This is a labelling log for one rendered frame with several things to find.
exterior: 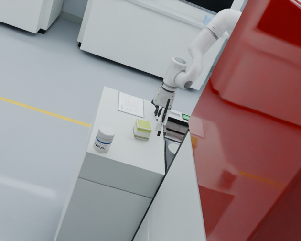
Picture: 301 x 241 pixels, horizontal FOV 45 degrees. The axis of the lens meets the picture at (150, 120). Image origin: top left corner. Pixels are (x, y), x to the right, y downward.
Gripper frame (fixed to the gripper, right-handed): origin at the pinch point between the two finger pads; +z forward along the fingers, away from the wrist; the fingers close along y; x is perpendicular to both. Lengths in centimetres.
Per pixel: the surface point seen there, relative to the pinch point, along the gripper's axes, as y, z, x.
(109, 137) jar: -24, -7, -46
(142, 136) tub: -8.2, 0.4, -27.7
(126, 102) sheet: -17.5, 1.7, 3.4
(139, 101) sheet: -10.5, 1.8, 8.5
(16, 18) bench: -149, 79, 266
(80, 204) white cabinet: -27, 32, -49
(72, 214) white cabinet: -28, 39, -49
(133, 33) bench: -12, 48, 266
